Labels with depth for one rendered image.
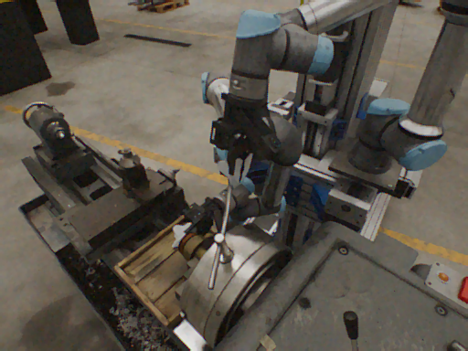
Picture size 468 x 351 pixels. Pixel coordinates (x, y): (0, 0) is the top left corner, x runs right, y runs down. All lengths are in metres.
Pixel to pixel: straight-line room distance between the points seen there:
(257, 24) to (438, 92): 0.48
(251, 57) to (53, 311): 2.03
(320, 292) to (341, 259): 0.10
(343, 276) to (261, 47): 0.48
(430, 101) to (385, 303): 0.49
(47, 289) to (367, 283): 2.08
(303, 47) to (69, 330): 1.99
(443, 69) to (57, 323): 2.22
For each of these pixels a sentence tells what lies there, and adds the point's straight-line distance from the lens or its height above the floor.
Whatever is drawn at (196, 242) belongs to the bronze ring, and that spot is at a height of 1.12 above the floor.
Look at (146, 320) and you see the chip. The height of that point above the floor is 0.59.
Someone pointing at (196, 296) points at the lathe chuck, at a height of 1.18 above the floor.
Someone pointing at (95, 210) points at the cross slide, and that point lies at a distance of 1.25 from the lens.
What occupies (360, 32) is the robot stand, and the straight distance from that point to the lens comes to 1.13.
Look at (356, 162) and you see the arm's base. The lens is 1.07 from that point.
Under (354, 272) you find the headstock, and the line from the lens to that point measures 0.69.
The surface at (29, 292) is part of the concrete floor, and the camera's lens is 2.44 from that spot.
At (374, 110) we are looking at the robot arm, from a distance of 1.00.
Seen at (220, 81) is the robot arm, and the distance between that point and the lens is 1.07.
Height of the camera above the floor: 1.81
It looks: 43 degrees down
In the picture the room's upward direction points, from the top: straight up
